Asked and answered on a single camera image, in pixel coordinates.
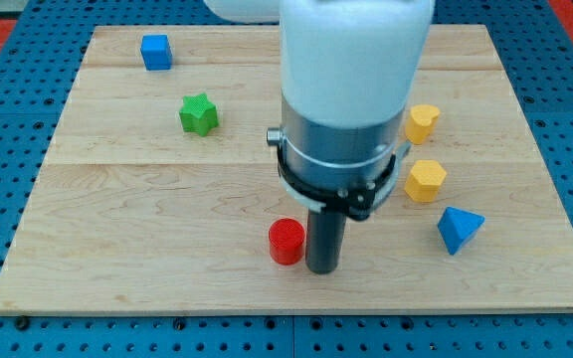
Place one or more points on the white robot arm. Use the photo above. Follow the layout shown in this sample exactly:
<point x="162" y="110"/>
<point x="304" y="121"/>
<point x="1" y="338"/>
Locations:
<point x="347" y="67"/>

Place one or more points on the green star block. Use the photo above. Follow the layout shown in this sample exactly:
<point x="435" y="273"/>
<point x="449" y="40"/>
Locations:
<point x="198" y="114"/>

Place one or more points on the red cylinder block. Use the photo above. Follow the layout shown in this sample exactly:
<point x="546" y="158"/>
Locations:
<point x="286" y="239"/>

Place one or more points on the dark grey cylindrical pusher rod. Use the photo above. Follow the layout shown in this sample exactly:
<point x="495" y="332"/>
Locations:
<point x="324" y="235"/>

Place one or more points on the light wooden board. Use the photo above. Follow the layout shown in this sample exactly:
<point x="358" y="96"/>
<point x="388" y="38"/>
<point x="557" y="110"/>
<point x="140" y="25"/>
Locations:
<point x="132" y="216"/>

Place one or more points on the yellow hexagon block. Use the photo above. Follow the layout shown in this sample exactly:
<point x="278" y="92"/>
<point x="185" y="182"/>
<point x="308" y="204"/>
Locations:
<point x="425" y="180"/>

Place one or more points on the yellow heart block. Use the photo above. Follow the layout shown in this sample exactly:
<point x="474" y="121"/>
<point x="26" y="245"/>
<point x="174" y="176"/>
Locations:
<point x="421" y="122"/>

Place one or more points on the blue triangular prism block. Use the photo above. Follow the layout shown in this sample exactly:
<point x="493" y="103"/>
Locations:
<point x="457" y="227"/>

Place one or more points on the blue cube block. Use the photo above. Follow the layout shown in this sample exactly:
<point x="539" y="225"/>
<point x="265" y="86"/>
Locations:
<point x="156" y="52"/>

